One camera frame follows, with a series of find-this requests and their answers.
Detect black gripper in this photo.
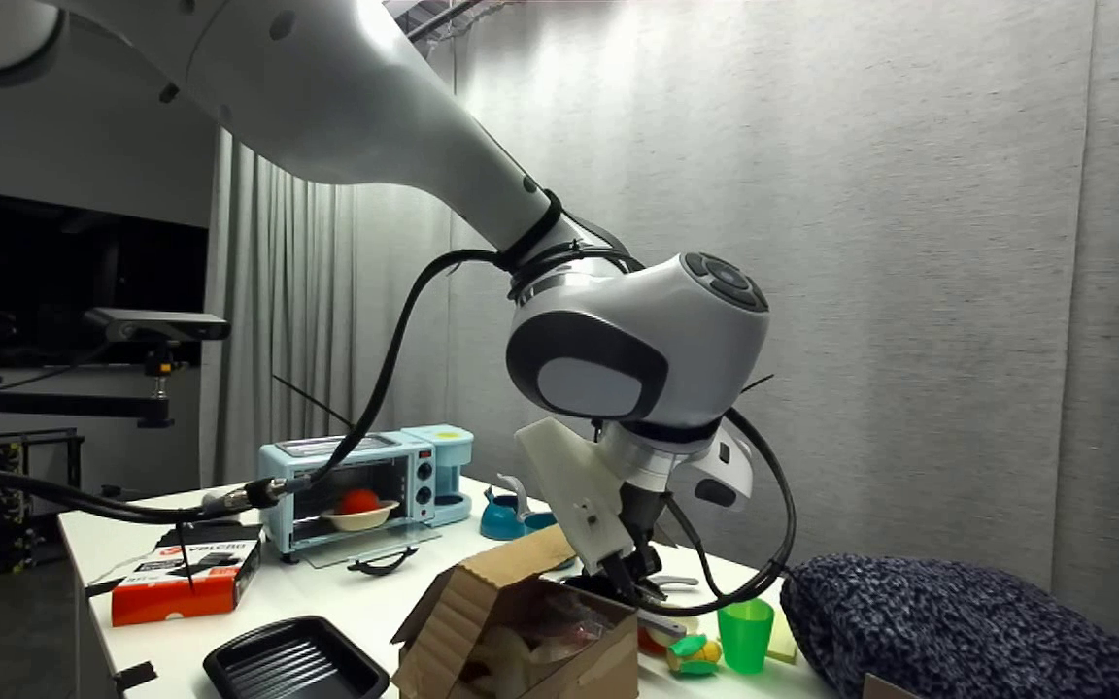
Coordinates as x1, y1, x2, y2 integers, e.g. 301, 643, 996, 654
575, 478, 674, 609

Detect brown cardboard box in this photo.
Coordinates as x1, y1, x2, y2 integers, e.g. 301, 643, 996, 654
390, 520, 650, 699

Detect orange flat box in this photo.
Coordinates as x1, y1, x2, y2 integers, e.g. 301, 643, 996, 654
108, 535, 266, 631

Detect yellow green toy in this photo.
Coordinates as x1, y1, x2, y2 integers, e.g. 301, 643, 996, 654
660, 631, 727, 683

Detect green plastic cup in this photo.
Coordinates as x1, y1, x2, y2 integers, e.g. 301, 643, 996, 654
714, 596, 776, 680

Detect teal toy kettle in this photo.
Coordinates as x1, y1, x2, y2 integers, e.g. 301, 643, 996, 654
477, 469, 561, 546

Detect white wrist flange module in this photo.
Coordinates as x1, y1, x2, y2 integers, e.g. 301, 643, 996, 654
689, 428, 758, 508

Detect pale yellow sponge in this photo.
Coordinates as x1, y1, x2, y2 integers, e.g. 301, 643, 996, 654
767, 609, 805, 667

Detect light blue toy oven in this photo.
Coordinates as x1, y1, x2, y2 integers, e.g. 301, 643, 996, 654
257, 423, 477, 565

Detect black glasses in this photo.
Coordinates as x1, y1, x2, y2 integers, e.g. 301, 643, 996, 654
346, 546, 422, 578

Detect red and white bowl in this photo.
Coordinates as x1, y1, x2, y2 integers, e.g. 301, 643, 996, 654
320, 486, 403, 535

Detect blue speckled cushion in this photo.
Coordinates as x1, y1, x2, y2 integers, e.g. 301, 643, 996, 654
776, 555, 1119, 699

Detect black ribbed tray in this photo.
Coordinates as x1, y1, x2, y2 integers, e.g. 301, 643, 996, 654
200, 614, 391, 699

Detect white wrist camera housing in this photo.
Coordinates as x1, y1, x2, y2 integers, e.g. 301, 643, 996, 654
513, 415, 639, 573

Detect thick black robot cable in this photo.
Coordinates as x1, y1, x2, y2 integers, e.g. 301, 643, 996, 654
0, 245, 799, 623

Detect grey stereo camera bar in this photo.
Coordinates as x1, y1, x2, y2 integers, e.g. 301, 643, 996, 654
82, 304, 233, 351

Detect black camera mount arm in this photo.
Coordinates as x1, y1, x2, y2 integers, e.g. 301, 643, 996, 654
0, 367, 178, 443

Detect black perforated stand post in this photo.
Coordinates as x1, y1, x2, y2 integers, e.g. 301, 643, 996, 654
0, 432, 87, 578

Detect black wall monitor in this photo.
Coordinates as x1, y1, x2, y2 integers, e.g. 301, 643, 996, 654
0, 187, 214, 375

